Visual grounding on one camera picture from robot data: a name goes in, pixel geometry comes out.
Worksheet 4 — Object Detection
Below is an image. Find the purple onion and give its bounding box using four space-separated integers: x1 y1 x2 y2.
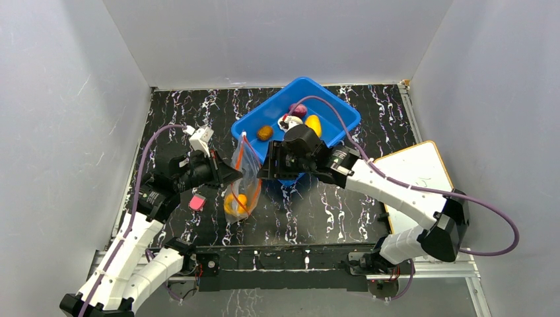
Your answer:
289 104 308 118

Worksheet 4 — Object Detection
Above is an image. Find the purple cable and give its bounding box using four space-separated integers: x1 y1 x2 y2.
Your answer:
284 95 522 258
77 124 197 317

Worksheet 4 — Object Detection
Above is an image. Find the brown potato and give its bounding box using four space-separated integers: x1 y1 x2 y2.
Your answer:
256 125 274 141

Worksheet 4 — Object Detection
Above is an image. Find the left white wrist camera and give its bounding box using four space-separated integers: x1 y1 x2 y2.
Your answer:
183 125 214 157

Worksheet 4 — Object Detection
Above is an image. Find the white board wooden frame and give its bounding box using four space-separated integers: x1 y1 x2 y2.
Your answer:
372 139 456 237

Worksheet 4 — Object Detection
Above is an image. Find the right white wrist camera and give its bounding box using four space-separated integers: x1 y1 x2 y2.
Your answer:
282 114 304 129

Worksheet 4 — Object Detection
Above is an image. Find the blue plastic bin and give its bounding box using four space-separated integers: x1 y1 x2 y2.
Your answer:
230 76 363 188

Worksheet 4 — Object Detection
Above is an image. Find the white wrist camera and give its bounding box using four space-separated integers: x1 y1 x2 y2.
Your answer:
282 114 304 129
183 125 214 157

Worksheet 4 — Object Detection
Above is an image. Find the orange bell pepper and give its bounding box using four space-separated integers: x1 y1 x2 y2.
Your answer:
224 194 249 219

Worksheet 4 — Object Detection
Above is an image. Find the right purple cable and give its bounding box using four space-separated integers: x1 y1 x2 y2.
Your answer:
284 95 522 258

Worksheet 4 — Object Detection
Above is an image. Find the pink eraser block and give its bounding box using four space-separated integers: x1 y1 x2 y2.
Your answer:
188 194 207 212

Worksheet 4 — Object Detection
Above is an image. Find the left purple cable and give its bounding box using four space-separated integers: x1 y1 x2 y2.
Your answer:
77 124 197 317

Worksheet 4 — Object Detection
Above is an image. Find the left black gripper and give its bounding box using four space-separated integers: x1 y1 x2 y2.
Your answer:
176 149 243 192

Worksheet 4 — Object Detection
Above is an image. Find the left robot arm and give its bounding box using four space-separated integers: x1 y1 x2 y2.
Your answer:
59 150 242 316

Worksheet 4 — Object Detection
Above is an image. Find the yellow mango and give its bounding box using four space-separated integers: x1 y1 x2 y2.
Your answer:
304 114 322 137

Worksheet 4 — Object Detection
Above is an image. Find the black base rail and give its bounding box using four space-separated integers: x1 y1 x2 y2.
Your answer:
153 238 417 294

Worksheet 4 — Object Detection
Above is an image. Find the white mushroom piece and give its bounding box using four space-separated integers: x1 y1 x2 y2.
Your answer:
277 117 290 131

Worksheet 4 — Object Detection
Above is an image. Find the clear zip top bag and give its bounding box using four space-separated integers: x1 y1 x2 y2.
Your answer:
225 131 262 225

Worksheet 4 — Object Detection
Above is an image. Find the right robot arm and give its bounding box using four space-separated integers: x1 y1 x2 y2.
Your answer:
257 125 468 273

